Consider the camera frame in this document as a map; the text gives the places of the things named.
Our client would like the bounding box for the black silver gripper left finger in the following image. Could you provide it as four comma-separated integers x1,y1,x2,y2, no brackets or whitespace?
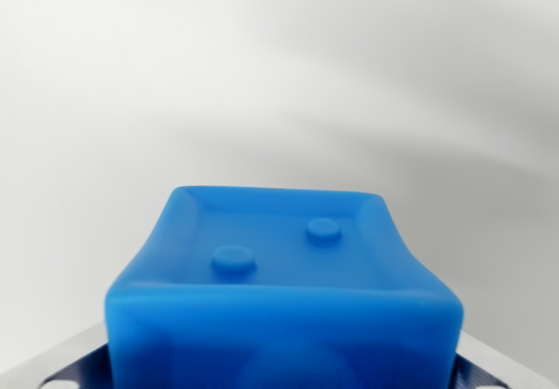
0,323,115,389

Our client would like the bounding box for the blue cube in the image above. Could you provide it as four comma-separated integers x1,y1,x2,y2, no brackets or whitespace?
103,184,465,389

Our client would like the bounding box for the black silver gripper right finger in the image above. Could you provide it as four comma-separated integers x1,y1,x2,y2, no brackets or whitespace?
449,330,552,389

